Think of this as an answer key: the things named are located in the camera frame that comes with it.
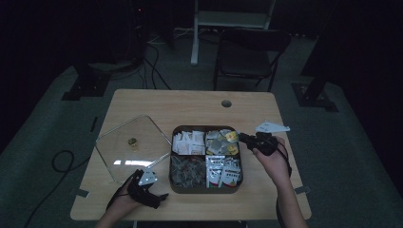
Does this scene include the square metal compartment box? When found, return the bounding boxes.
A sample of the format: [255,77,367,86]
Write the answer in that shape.
[169,124,244,195]

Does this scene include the white metal desk frame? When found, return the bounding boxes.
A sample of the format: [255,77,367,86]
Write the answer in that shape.
[189,0,277,67]

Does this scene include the right hand-held gripper cable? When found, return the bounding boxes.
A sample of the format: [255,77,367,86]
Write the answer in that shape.
[274,139,294,228]

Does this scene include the black floor cables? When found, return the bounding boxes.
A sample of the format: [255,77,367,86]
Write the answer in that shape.
[139,41,173,90]

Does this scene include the person's left hand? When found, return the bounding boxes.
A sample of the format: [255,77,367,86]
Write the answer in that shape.
[107,183,144,219]

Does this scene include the pile of white paper sachets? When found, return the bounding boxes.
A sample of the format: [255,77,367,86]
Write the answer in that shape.
[172,129,206,156]

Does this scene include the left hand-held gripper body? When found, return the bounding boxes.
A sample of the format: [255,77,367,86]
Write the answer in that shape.
[127,169,161,210]

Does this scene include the clear square lid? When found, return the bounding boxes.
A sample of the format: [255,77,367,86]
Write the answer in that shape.
[94,114,172,184]

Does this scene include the black floor cable loop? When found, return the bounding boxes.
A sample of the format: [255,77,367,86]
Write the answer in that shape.
[23,149,92,228]

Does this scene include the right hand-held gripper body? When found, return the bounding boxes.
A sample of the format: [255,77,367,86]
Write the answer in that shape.
[248,120,291,157]

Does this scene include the pile of dark clear packets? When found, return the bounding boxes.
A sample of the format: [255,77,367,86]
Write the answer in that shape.
[170,155,207,188]

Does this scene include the black folding chair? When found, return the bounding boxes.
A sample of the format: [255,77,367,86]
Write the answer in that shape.
[213,28,293,93]

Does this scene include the left hand-held gripper cable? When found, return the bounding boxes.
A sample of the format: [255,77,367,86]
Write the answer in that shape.
[106,175,136,211]

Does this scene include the pile of white printed sachets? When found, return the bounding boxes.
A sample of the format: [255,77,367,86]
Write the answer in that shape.
[205,155,243,188]

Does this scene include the person's right hand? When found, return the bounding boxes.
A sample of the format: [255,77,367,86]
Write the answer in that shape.
[252,137,293,188]

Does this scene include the hand-held gripper cable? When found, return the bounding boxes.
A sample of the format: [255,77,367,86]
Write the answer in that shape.
[106,175,136,211]
[274,139,294,228]

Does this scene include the dark equipment tower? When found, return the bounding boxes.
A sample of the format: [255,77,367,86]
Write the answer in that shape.
[127,0,148,62]

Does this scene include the pile of silver yellow packets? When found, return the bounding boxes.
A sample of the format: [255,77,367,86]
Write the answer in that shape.
[205,128,240,156]

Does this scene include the black stand base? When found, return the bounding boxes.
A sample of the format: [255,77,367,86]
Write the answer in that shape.
[291,75,339,113]
[61,63,112,102]

